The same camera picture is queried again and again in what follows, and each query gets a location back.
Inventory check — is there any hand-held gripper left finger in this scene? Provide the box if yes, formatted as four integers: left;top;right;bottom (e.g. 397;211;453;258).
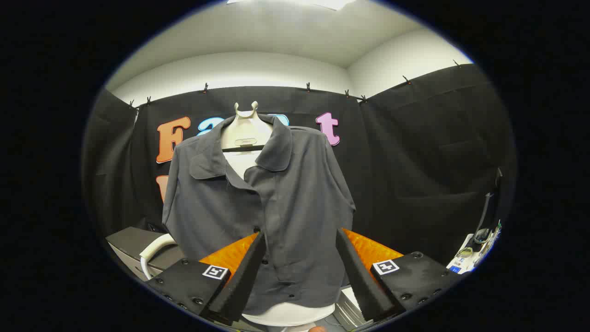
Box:
147;231;267;326

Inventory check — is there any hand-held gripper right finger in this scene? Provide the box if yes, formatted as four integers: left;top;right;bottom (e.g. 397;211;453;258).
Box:
336;227;461;323

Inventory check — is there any grey button-up shirt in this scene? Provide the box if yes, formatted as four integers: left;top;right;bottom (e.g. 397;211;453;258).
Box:
161;113;356;316

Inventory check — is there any cream clothes hanger head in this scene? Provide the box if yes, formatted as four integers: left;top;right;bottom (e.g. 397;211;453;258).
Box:
220;101;273;153

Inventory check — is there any white drawer unit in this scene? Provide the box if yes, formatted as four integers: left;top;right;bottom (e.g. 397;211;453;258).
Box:
333;286;374;329

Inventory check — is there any grey cabinet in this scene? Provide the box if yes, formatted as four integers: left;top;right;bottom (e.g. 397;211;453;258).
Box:
106;226;185;282

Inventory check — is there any black backdrop cloth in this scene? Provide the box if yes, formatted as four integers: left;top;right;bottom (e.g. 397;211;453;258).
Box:
82;62;517;268

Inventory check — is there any row of black cloth clips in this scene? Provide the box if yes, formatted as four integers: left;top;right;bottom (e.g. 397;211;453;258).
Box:
128;59;461;109

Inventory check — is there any white desk with cables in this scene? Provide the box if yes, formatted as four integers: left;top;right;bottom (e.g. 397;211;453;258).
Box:
446;221;503;275

